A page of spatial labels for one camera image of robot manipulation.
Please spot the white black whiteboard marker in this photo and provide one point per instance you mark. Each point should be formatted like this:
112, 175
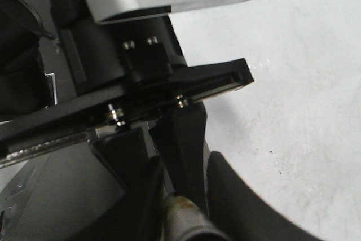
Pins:
184, 220

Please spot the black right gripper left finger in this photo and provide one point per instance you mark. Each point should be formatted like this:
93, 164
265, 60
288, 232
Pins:
109, 191

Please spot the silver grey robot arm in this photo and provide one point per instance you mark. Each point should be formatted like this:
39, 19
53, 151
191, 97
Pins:
25, 41

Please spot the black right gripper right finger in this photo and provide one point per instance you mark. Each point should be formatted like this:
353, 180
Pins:
213, 184

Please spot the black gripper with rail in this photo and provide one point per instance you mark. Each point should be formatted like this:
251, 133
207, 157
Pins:
123, 73

